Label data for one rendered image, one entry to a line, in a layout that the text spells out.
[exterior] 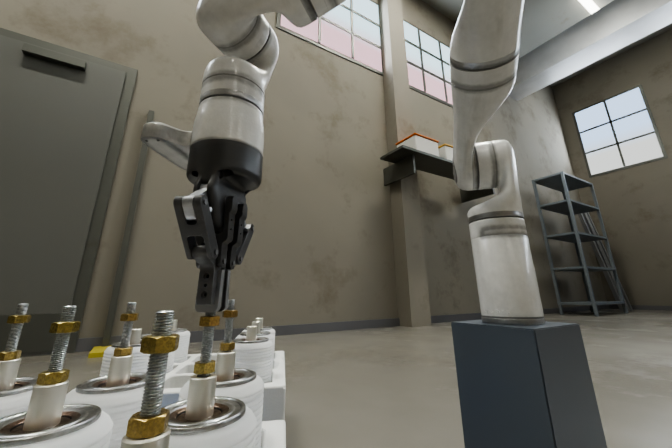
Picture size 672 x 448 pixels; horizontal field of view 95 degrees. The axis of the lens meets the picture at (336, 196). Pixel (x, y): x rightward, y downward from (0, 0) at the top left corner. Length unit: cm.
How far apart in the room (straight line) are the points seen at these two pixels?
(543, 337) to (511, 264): 11
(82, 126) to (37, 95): 33
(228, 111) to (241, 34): 11
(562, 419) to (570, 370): 7
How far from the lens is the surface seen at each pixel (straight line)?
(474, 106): 53
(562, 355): 60
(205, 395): 33
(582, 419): 63
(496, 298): 59
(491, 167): 63
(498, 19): 48
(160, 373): 21
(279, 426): 52
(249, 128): 34
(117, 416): 45
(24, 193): 287
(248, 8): 41
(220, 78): 37
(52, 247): 277
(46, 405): 37
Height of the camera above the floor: 35
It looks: 18 degrees up
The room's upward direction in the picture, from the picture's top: straight up
